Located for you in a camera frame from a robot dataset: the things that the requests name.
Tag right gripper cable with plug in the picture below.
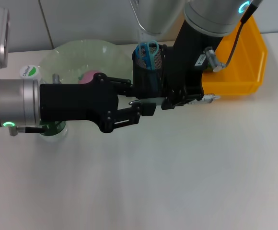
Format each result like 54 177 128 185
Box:
204 0 263 72

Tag blue scissors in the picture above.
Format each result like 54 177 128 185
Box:
134 41 160 94

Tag silver ballpoint pen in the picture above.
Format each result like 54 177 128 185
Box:
128 93 221 106

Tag yellow plastic bin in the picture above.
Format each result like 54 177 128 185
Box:
201 16 268 96

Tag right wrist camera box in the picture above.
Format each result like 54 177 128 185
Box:
129 0 185 36

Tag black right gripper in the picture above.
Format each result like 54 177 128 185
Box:
162 20 223 111

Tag green glass fruit plate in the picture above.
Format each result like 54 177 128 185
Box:
37 39 133 84

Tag black mesh pen holder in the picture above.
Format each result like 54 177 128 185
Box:
132 44 168 99

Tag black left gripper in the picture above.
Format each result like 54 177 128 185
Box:
40 74 156 134

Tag pink peach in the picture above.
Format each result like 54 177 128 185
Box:
78 70 101 84

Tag green label water bottle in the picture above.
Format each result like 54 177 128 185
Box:
19 64 68 142

